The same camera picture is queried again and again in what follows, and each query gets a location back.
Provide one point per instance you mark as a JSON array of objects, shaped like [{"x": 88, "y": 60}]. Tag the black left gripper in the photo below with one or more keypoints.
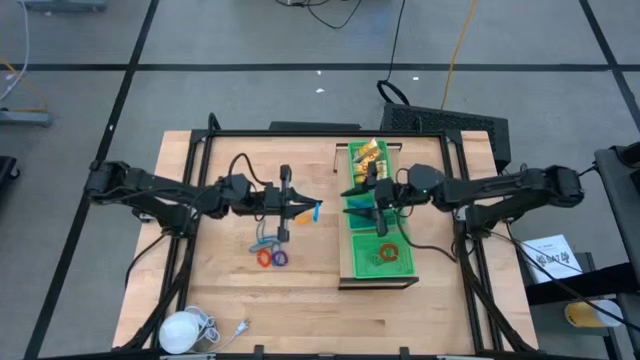
[{"x": 272, "y": 200}]

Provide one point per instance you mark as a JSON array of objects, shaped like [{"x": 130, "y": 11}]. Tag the white dome lamp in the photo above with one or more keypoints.
[{"x": 178, "y": 332}]

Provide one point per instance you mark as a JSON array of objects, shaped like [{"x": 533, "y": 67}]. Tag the yellow white bottle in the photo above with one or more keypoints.
[{"x": 590, "y": 315}]

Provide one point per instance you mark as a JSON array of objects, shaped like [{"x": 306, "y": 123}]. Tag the grey desk foot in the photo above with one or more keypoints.
[{"x": 25, "y": 118}]

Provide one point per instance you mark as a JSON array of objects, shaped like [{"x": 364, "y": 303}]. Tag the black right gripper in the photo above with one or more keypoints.
[{"x": 390, "y": 194}]

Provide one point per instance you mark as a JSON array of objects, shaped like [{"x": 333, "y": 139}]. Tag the yellow crayon pack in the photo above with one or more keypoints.
[
  {"x": 362, "y": 162},
  {"x": 360, "y": 180},
  {"x": 384, "y": 172},
  {"x": 369, "y": 149}
]

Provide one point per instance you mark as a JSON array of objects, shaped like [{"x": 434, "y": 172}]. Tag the black aluminium table frame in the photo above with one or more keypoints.
[{"x": 320, "y": 133}]

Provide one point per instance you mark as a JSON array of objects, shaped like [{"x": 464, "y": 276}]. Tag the white printed booklet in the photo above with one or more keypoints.
[{"x": 550, "y": 257}]

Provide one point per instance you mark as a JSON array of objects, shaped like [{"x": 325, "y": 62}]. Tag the green plastic slotted basket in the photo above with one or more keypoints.
[
  {"x": 400, "y": 270},
  {"x": 360, "y": 225},
  {"x": 350, "y": 165}
]

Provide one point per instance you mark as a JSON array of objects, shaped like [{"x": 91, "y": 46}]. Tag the black equipment cart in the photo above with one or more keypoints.
[{"x": 620, "y": 210}]

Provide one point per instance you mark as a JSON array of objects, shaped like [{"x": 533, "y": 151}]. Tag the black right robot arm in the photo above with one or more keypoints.
[{"x": 500, "y": 190}]

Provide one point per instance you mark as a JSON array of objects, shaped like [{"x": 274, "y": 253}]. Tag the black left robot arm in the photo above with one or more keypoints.
[{"x": 150, "y": 187}]

